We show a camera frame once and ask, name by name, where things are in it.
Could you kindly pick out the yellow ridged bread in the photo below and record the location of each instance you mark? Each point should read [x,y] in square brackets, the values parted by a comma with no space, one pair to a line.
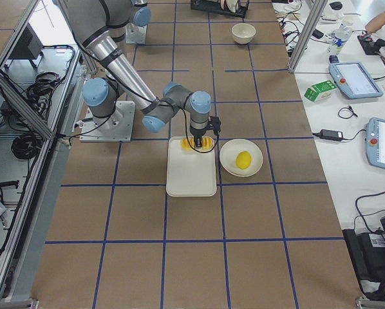
[187,144]

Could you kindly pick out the white rectangular tray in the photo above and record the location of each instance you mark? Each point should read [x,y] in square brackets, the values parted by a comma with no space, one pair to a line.
[189,174]

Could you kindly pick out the cream ceramic bowl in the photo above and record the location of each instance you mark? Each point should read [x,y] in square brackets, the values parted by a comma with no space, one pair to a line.
[243,33]

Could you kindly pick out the blue teach pendant upper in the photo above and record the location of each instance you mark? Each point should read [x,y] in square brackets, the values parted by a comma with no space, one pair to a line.
[353,80]

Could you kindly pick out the yellow lemon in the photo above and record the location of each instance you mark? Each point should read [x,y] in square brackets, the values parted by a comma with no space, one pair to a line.
[243,160]

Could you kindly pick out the clear water bottle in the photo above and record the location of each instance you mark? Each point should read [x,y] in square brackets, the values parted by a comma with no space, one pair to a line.
[338,37]

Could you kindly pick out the black dish rack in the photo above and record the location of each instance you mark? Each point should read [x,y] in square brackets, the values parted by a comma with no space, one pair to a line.
[235,8]

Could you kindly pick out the blue teach pendant lower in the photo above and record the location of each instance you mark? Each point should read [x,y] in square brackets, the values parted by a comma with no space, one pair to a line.
[375,142]

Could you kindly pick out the green white carton box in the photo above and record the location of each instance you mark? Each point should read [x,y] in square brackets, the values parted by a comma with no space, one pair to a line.
[320,91]

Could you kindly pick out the cream round plate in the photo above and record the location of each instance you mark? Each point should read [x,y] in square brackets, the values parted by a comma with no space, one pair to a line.
[232,148]

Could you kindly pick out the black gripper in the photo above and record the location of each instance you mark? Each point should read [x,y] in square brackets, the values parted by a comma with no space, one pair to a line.
[197,132]

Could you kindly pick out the blue teach pendant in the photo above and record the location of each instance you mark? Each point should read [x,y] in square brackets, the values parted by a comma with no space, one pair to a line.
[353,80]
[375,142]

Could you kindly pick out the black power adapter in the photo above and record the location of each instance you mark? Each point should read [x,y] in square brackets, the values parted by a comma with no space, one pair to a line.
[331,135]

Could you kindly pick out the aluminium frame post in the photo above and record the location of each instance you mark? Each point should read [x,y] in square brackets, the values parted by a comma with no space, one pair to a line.
[307,31]

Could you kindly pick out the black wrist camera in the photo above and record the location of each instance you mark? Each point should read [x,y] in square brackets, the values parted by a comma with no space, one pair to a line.
[215,125]

